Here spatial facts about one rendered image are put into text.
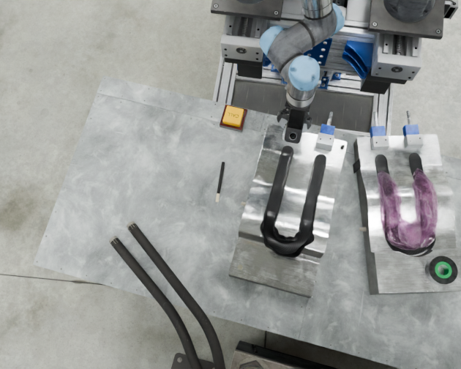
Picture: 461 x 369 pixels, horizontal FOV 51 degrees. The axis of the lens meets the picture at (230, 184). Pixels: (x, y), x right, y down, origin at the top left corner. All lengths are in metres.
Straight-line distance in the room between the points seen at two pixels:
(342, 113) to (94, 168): 1.22
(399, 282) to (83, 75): 1.99
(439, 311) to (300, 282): 0.44
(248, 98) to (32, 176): 1.18
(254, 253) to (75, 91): 1.61
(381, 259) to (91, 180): 0.97
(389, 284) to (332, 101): 1.15
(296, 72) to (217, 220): 0.60
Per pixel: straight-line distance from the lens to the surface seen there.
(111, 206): 1.66
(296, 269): 1.51
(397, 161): 1.65
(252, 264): 1.51
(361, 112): 2.41
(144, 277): 1.54
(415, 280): 1.53
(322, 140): 1.55
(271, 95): 2.39
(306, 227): 1.48
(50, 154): 2.70
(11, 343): 2.61
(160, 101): 1.75
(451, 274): 1.53
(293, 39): 1.29
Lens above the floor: 2.36
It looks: 74 degrees down
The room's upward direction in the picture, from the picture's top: 8 degrees counter-clockwise
